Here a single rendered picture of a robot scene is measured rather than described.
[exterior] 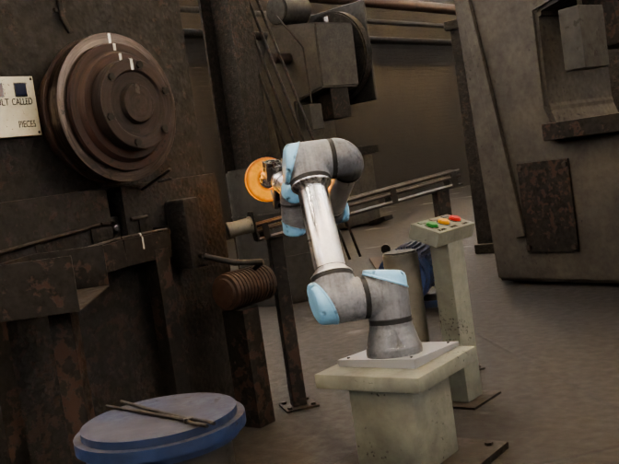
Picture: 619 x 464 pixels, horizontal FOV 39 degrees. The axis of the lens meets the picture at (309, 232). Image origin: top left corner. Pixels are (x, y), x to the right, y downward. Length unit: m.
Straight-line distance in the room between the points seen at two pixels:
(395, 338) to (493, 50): 2.99
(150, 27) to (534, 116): 2.43
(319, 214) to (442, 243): 0.58
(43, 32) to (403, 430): 1.63
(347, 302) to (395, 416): 0.32
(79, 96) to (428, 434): 1.40
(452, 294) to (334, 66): 8.06
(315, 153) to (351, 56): 8.61
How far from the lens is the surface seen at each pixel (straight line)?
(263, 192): 3.09
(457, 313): 2.91
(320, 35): 10.69
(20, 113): 2.80
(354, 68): 11.05
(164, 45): 3.25
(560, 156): 4.85
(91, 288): 2.44
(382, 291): 2.32
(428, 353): 2.34
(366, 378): 2.28
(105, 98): 2.72
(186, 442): 1.56
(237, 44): 7.12
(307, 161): 2.44
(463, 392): 2.97
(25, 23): 2.90
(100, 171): 2.77
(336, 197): 2.70
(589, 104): 5.18
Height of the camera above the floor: 0.86
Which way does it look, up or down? 4 degrees down
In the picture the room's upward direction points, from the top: 8 degrees counter-clockwise
